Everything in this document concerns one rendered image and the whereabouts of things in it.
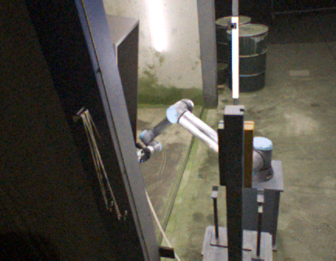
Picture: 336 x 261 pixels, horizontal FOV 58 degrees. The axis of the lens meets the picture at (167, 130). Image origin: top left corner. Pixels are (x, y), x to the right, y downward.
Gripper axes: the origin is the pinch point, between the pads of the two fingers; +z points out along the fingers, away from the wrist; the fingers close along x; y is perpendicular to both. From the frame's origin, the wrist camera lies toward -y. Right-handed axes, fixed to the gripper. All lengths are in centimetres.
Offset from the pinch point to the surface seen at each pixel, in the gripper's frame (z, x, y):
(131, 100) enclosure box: -33, 9, -43
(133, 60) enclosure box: -26, -12, -72
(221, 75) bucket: -289, 32, -40
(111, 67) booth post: 82, -85, -55
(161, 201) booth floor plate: -38, 18, 55
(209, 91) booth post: -209, 20, -25
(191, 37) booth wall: -184, 11, -97
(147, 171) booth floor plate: -68, 49, 33
